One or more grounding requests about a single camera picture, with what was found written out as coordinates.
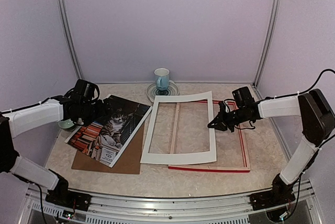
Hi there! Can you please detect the aluminium front rail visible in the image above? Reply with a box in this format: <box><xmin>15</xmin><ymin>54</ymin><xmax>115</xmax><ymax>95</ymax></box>
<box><xmin>16</xmin><ymin>181</ymin><xmax>323</xmax><ymax>223</ymax></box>

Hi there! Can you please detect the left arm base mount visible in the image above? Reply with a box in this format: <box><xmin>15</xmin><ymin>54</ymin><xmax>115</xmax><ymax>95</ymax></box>
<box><xmin>46</xmin><ymin>191</ymin><xmax>92</xmax><ymax>211</ymax></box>

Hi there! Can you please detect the striped ceramic plate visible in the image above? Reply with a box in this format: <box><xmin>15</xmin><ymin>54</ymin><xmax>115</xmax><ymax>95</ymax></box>
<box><xmin>146</xmin><ymin>80</ymin><xmax>180</xmax><ymax>103</ymax></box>

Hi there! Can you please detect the red wooden picture frame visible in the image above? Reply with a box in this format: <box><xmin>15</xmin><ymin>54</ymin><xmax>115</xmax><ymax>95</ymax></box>
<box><xmin>168</xmin><ymin>100</ymin><xmax>250</xmax><ymax>173</ymax></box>

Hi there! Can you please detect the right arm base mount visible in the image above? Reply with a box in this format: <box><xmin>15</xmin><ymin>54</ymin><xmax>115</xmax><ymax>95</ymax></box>
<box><xmin>250</xmin><ymin>181</ymin><xmax>295</xmax><ymax>211</ymax></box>

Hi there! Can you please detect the aluminium corner post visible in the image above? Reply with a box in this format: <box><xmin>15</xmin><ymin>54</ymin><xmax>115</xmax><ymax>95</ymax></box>
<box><xmin>57</xmin><ymin>0</ymin><xmax>84</xmax><ymax>79</ymax></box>
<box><xmin>253</xmin><ymin>0</ymin><xmax>281</xmax><ymax>88</ymax></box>

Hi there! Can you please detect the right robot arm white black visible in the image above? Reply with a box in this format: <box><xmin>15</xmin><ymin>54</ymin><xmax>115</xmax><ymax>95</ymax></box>
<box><xmin>207</xmin><ymin>86</ymin><xmax>334</xmax><ymax>210</ymax></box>

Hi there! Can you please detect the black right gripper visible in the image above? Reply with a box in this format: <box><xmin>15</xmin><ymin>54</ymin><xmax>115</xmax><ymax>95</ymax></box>
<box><xmin>208</xmin><ymin>106</ymin><xmax>251</xmax><ymax>132</ymax></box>

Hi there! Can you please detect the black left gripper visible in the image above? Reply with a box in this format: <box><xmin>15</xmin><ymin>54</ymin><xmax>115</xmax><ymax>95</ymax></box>
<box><xmin>80</xmin><ymin>97</ymin><xmax>114</xmax><ymax>127</ymax></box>

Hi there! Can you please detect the cat photo print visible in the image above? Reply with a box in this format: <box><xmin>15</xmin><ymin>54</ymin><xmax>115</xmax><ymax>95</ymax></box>
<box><xmin>65</xmin><ymin>94</ymin><xmax>152</xmax><ymax>167</ymax></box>

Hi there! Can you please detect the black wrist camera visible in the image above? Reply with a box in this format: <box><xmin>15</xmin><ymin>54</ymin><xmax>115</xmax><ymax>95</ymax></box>
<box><xmin>218</xmin><ymin>86</ymin><xmax>255</xmax><ymax>112</ymax></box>
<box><xmin>70</xmin><ymin>79</ymin><xmax>100</xmax><ymax>103</ymax></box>

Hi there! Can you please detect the white mat board passe-partout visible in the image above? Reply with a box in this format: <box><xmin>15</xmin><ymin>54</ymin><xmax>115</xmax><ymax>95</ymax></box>
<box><xmin>140</xmin><ymin>91</ymin><xmax>217</xmax><ymax>166</ymax></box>

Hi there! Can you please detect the brown cardboard backing board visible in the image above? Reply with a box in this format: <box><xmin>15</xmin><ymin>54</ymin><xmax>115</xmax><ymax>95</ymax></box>
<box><xmin>71</xmin><ymin>125</ymin><xmax>144</xmax><ymax>175</ymax></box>

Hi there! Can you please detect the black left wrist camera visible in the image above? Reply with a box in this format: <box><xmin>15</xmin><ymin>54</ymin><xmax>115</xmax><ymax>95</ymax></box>
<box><xmin>70</xmin><ymin>79</ymin><xmax>100</xmax><ymax>103</ymax></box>

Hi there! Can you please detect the right aluminium corner post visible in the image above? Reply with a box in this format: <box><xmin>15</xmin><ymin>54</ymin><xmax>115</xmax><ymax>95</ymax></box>
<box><xmin>253</xmin><ymin>0</ymin><xmax>281</xmax><ymax>88</ymax></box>

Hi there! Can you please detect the light blue ceramic mug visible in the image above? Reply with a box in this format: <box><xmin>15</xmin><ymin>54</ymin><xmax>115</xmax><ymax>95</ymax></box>
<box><xmin>154</xmin><ymin>68</ymin><xmax>170</xmax><ymax>91</ymax></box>

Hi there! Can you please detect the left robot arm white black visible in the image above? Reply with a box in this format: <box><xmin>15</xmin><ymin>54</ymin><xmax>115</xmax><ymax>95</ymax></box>
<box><xmin>1</xmin><ymin>95</ymin><xmax>113</xmax><ymax>206</ymax></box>

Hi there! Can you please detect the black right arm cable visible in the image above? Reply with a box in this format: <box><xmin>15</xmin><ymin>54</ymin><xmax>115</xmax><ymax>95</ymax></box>
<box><xmin>266</xmin><ymin>69</ymin><xmax>335</xmax><ymax>99</ymax></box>

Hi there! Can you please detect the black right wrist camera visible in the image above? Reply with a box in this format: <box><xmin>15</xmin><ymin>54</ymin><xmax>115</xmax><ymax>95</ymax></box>
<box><xmin>218</xmin><ymin>86</ymin><xmax>255</xmax><ymax>112</ymax></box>

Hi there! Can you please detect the left aluminium corner post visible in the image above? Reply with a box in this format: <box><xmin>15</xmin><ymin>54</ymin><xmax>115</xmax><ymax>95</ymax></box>
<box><xmin>57</xmin><ymin>0</ymin><xmax>84</xmax><ymax>79</ymax></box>

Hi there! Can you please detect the small green ceramic bowl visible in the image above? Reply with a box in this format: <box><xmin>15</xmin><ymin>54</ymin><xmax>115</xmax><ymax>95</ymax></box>
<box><xmin>58</xmin><ymin>119</ymin><xmax>77</xmax><ymax>131</ymax></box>

